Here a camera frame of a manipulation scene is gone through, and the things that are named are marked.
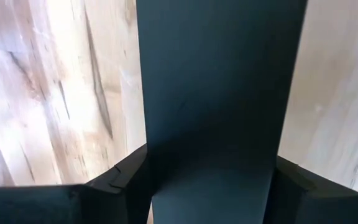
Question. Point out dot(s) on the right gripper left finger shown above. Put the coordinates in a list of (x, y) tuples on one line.
[(57, 205)]

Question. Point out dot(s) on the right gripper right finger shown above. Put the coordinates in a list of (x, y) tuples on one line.
[(322, 205)]

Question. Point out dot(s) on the black duct cover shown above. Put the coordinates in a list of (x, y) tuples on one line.
[(216, 77)]

